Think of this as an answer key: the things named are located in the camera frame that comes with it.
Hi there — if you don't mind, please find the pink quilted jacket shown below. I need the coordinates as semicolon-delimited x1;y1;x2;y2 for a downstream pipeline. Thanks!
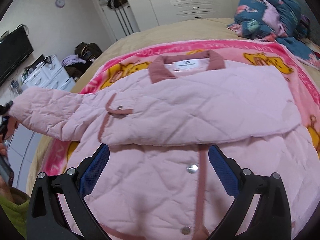
9;50;319;239

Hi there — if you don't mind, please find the green sleeve forearm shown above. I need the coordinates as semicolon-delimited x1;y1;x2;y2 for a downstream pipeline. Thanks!
1;187;30;238

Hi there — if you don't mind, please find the lilac clothes pile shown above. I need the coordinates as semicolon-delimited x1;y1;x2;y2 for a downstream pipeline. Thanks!
61;54;86;67

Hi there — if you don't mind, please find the person's left hand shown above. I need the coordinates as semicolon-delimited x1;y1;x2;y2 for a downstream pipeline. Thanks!
1;116;17;203

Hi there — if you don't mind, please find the white drawer dresser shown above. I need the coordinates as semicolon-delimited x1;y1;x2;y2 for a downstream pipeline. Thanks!
22;55;75;92

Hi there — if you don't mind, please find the dark bag on floor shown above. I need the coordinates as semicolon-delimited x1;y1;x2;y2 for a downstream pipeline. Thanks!
74;42;103;61

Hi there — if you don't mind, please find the white door with hanging bags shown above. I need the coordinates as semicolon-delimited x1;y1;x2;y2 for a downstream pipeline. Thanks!
95;0;139;41

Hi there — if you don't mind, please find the pink cartoon fleece blanket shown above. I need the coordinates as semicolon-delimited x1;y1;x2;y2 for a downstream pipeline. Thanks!
44;40;319;180

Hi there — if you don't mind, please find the teal floral quilt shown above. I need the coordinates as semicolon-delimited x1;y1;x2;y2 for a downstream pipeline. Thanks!
227;0;319;70

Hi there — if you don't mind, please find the black wall television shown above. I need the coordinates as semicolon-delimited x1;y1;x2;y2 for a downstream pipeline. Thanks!
0;26;34;85

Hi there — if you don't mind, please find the round wall clock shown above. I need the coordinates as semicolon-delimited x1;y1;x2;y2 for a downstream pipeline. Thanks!
55;0;65;8

